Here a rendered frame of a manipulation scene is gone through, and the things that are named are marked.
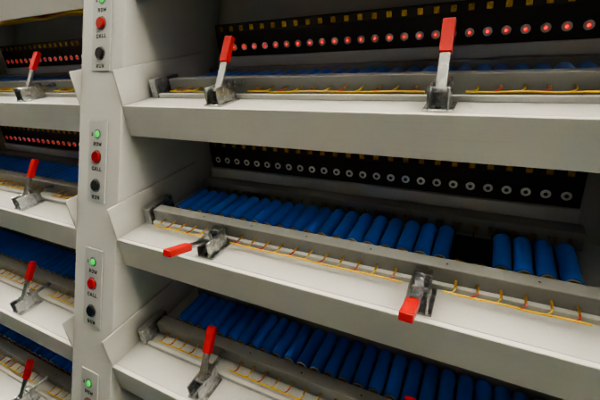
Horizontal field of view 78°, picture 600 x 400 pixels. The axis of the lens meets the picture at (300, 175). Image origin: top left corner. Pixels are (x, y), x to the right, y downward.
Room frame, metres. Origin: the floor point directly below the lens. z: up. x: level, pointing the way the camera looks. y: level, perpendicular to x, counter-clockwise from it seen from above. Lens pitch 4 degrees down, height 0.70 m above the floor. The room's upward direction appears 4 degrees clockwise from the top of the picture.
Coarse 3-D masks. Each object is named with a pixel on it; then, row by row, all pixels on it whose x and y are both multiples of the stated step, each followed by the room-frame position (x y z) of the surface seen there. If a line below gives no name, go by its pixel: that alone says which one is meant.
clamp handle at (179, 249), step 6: (204, 234) 0.47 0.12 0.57; (198, 240) 0.46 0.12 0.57; (204, 240) 0.46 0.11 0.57; (210, 240) 0.47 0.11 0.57; (174, 246) 0.42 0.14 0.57; (180, 246) 0.43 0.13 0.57; (186, 246) 0.43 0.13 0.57; (192, 246) 0.44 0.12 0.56; (168, 252) 0.41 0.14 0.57; (174, 252) 0.41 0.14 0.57; (180, 252) 0.42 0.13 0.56; (186, 252) 0.43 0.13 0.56
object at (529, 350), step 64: (192, 192) 0.67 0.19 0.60; (384, 192) 0.53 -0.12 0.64; (128, 256) 0.53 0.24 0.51; (192, 256) 0.47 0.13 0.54; (256, 256) 0.46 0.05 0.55; (320, 320) 0.40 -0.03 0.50; (384, 320) 0.36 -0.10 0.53; (448, 320) 0.34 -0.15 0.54; (512, 320) 0.33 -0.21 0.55; (576, 384) 0.29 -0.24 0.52
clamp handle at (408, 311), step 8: (416, 280) 0.35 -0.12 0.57; (416, 288) 0.35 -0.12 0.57; (424, 288) 0.35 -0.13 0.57; (416, 296) 0.33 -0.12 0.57; (408, 304) 0.31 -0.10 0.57; (416, 304) 0.31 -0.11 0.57; (400, 312) 0.29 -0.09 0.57; (408, 312) 0.29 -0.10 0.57; (416, 312) 0.30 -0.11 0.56; (400, 320) 0.29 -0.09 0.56; (408, 320) 0.29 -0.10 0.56
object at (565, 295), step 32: (192, 224) 0.53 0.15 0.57; (224, 224) 0.50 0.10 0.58; (256, 224) 0.49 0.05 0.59; (288, 256) 0.44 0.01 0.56; (352, 256) 0.42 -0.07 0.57; (384, 256) 0.40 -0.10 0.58; (416, 256) 0.40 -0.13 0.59; (480, 288) 0.36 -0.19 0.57; (512, 288) 0.35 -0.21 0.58; (544, 288) 0.33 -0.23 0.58; (576, 288) 0.33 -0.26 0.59; (576, 320) 0.31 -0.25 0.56
